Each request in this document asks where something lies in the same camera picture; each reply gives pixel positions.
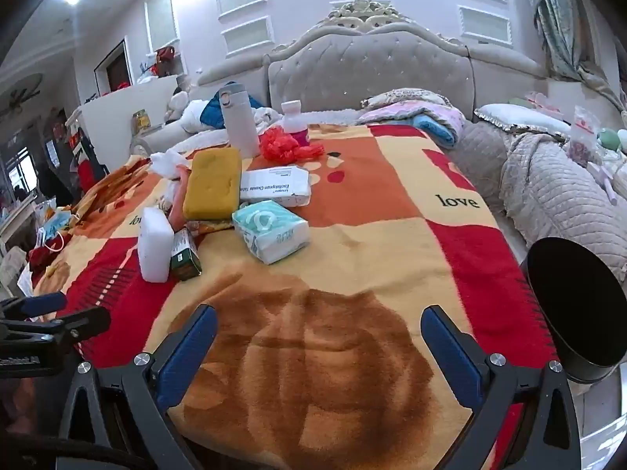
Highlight black trash bin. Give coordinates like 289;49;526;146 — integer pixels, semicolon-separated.
520;237;627;385

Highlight blue garment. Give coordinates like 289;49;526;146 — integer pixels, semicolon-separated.
201;93;268;130

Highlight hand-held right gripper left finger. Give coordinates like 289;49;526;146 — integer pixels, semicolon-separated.
56;304;219;470

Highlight clear bag with red items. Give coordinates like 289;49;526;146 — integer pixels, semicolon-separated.
568;105;601;167

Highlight patterned curtain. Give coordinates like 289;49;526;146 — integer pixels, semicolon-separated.
529;0;627;113

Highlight teal white tissue pack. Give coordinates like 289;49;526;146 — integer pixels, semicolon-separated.
232;200;310;265

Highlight white plush toy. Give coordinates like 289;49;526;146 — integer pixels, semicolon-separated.
164;88;197;123

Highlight white box with red logo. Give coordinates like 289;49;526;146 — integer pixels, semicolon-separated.
239;166;312;208

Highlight white cabinet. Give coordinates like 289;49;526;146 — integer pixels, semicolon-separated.
78;74;179;167

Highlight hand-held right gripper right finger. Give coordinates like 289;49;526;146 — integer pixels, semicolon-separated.
420;305;584;470

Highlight white foam block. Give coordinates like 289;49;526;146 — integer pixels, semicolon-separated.
137;206;176;284

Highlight dark doorway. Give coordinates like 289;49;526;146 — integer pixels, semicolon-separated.
94;39;130;96

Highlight white ruffled pillow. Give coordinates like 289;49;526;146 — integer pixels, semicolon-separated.
474;103;574;135

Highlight red orange printed blanket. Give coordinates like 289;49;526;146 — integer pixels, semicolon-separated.
29;122;559;470

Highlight white pill bottle pink label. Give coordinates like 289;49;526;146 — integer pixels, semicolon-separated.
281;100;310;146

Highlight floral folded quilt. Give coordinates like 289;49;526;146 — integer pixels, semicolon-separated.
360;88;449;111

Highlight beige tufted sofa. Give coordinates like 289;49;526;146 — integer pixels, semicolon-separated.
188;0;549;123

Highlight green snack packet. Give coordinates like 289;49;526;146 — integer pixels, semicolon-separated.
170;228;203;282

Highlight red plastic bag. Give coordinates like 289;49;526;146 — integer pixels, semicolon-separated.
258;126;326;162

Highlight pink fluffy folded blanket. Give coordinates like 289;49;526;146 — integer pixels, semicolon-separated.
355;99;466;150

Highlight grey quilted bedspread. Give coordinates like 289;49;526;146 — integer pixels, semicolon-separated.
453;120;627;275

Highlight blue face mask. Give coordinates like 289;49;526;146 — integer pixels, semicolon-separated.
38;210;73;254

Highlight yellow sponge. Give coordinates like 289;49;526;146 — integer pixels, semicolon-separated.
183;147;242;220

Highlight white thermos bottle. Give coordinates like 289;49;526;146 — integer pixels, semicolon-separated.
219;81;260;157

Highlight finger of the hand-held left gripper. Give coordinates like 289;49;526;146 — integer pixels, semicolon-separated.
0;291;68;321
20;306;112;348

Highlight crumpled white tissue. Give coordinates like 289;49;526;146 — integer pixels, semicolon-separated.
149;149;189;179

